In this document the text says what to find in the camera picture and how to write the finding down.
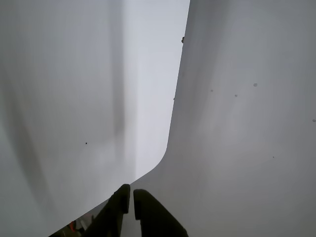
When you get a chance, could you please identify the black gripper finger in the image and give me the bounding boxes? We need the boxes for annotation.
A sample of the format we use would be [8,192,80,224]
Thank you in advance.
[82,184,131,237]
[133,189,189,237]

